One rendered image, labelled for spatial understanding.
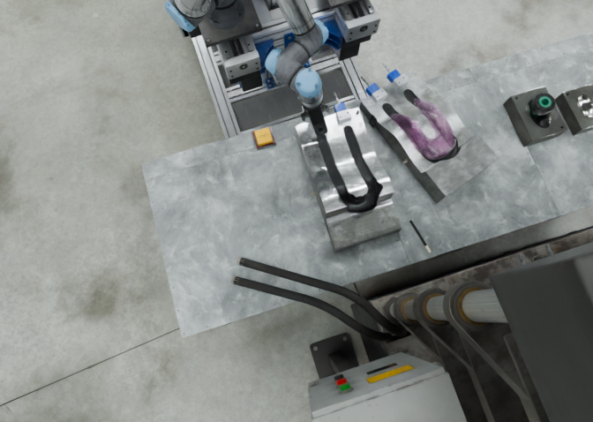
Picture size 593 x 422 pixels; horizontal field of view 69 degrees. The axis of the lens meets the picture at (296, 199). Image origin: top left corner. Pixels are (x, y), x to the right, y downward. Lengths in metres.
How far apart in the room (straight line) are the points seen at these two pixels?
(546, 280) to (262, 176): 1.32
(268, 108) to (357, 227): 1.11
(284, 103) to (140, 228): 1.09
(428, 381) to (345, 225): 0.77
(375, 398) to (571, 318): 0.53
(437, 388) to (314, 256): 0.79
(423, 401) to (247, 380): 1.57
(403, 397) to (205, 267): 0.94
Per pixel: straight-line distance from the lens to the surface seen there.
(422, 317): 1.18
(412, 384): 1.00
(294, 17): 1.37
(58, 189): 2.90
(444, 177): 1.68
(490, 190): 1.85
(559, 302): 0.55
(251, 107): 2.51
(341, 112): 1.70
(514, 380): 0.99
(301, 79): 1.32
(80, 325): 2.70
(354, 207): 1.62
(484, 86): 2.02
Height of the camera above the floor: 2.43
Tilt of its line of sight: 75 degrees down
